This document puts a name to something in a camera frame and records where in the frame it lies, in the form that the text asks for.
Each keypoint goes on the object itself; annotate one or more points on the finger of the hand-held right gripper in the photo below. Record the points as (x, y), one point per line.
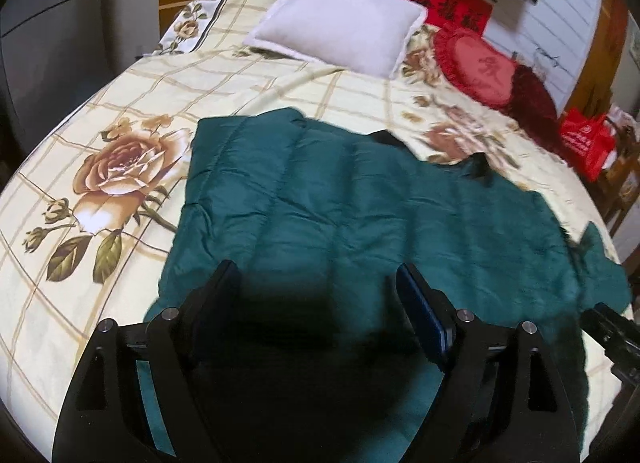
(612, 333)

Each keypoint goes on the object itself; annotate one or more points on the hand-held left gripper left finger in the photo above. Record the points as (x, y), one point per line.
(221, 288)

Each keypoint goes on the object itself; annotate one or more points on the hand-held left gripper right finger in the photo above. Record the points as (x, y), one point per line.
(425, 313)

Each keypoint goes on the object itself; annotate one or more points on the dark green puffer jacket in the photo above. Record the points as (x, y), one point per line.
(350, 203)

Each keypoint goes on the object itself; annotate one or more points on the wooden chair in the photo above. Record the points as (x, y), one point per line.
(620, 183)

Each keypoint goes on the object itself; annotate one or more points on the red shopping bag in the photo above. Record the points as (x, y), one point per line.
(585, 143)

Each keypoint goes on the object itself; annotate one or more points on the floral checked bed sheet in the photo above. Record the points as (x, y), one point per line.
(200, 88)

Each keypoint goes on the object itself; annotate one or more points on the dark red fluffy cushion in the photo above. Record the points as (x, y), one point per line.
(535, 98)

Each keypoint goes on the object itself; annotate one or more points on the red heart-shaped cushion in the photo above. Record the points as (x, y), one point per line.
(475, 68)

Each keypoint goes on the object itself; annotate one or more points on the white pillow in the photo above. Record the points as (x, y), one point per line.
(340, 23)

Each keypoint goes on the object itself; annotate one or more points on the grey wardrobe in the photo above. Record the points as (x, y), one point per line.
(60, 18)

